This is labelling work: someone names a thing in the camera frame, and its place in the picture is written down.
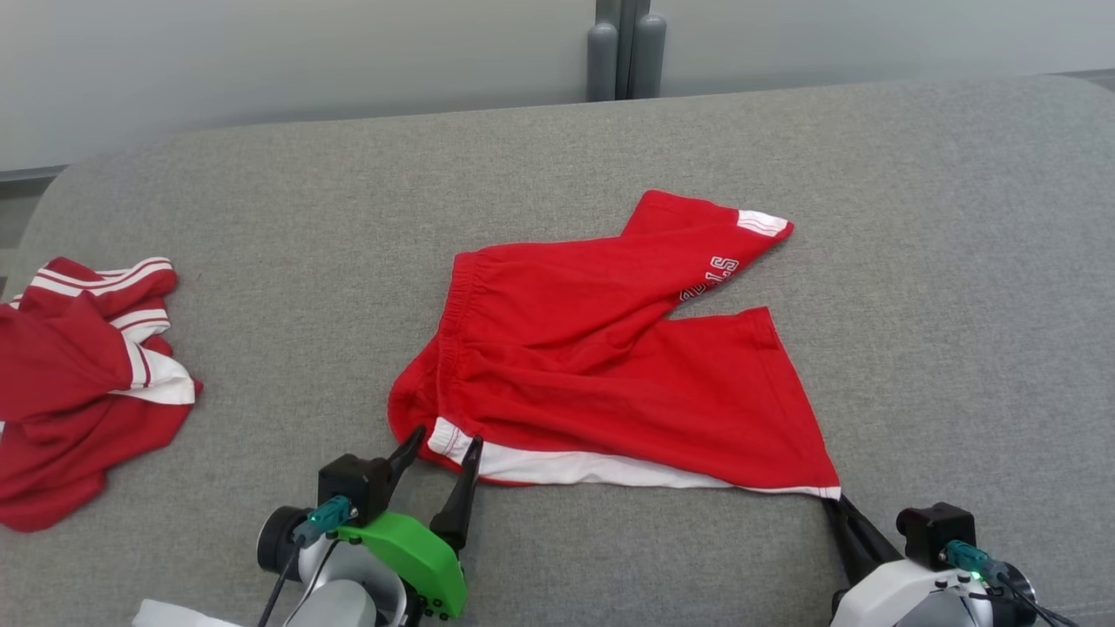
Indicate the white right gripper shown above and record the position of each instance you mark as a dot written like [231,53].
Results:
[897,592]

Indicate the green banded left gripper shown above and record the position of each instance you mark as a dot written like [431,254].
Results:
[418,549]

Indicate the red shorts white stripe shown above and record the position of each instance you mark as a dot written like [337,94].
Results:
[592,366]

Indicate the red basketball jersey number 23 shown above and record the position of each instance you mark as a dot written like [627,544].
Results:
[61,383]

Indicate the grey fabric ottoman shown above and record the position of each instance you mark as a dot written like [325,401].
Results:
[348,261]

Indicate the grey upright posts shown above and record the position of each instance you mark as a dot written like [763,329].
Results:
[627,52]

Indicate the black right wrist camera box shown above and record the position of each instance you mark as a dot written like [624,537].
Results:
[936,527]

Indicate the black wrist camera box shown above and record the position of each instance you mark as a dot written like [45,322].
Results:
[348,483]
[936,527]

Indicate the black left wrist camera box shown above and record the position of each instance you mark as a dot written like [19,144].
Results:
[348,483]

